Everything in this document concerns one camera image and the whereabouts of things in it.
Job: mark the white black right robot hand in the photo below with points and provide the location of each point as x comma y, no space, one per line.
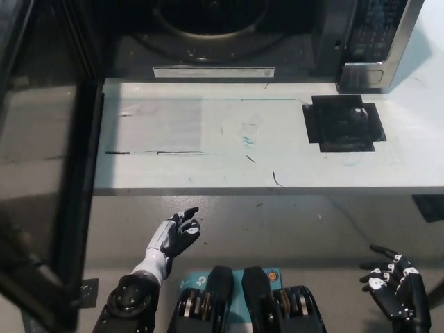
399,298

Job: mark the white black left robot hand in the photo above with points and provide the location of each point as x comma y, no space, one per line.
178,237

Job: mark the silver black glass microwave door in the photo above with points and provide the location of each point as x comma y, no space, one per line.
41,145

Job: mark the glass microwave turntable plate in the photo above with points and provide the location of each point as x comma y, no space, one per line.
225,24

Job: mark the silver Farberware microwave body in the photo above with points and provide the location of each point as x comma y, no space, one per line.
381,38

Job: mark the black floor mat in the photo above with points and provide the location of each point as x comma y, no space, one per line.
430,208

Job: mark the black floor marker square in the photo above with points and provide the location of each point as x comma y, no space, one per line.
91,291

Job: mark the transparent tape sheet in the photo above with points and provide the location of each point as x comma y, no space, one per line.
156,128

